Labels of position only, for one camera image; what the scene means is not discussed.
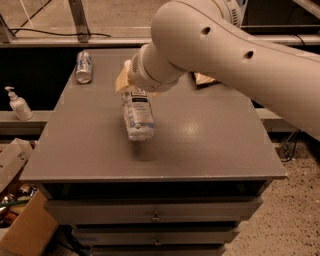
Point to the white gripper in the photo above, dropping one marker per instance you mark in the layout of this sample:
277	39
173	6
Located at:
139	74

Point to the clear plastic water bottle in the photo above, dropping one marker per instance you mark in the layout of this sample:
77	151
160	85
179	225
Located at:
138	115

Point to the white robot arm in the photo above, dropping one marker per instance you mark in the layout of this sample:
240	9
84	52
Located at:
199	36

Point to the white pump dispenser bottle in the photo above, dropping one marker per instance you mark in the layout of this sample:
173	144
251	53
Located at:
19	105

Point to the silver soda can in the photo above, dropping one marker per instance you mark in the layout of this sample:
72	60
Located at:
84	67

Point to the brown chip bag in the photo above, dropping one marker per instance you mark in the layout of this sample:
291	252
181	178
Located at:
203	79

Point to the grey drawer cabinet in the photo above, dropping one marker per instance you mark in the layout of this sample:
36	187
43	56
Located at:
203	171

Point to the top drawer knob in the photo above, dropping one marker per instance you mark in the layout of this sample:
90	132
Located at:
155	218

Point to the drawer knob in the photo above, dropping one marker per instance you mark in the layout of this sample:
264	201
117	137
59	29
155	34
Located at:
157	242
155	218

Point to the lower drawer knob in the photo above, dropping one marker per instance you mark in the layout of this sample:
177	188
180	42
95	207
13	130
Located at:
157	242

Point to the cardboard box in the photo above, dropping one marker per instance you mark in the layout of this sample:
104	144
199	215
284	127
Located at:
26	228

